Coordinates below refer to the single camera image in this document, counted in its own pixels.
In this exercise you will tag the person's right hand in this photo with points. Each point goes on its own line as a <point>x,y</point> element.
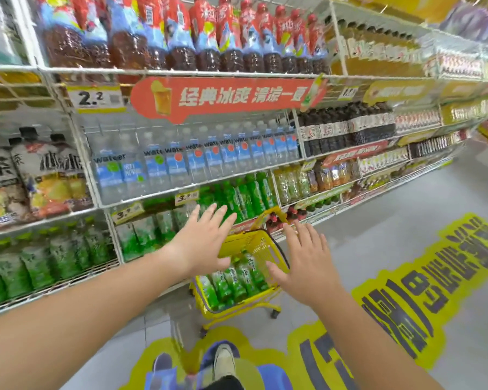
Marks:
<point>309,276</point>

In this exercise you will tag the small red shelf banner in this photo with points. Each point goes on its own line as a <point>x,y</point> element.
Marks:
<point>354,153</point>

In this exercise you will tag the person's left trouser leg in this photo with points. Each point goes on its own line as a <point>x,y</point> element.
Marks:
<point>223,383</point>

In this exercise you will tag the person's left forearm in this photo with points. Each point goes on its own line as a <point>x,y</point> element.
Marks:
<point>65,320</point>

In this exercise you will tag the yellow cartoon floor sticker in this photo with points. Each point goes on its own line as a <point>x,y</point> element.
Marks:
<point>431,288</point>

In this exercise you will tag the row of white label bottles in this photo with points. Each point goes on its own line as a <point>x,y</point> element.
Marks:
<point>384,160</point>

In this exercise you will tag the row of bright green bottles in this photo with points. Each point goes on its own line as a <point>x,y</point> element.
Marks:
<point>244,194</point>

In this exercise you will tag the white yellow price tag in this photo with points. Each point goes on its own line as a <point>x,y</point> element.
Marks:
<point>93,99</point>

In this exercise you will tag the row of clear green bottles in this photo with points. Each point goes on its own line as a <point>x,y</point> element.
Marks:
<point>0,32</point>

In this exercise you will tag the row of distant small bottles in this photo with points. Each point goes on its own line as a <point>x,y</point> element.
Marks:
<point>419,119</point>

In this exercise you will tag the row of dark tea bottles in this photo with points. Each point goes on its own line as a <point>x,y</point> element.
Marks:
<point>40,178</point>

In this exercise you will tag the yellow shelf banner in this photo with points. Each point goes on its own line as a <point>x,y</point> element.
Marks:
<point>398,92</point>

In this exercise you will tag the yellow shopping basket trolley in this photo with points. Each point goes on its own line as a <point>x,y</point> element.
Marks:
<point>252,243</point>

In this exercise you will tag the row of orange juice bottles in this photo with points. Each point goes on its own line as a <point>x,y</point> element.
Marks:
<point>333,176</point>

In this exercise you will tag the red promotional shelf banner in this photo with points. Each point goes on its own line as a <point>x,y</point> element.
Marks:
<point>227,97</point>

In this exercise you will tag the row of pale yellow bottles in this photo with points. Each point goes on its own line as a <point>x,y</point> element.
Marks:
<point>288,184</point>

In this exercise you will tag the person's left shoe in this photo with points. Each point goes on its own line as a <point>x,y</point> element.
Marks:
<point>223,361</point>

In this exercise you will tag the row of blue water bottles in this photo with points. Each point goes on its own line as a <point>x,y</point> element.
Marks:
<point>195,158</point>

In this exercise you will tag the row of large green-capped bottles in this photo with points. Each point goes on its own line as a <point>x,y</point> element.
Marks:
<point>146,231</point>

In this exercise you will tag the row of red-capped dark bottles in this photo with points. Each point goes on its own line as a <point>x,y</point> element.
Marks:
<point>293,217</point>

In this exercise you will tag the row of black white-label bottles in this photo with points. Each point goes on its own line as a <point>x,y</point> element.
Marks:
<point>345,125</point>

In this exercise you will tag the person's left hand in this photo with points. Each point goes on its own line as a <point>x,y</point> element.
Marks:
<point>199,247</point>

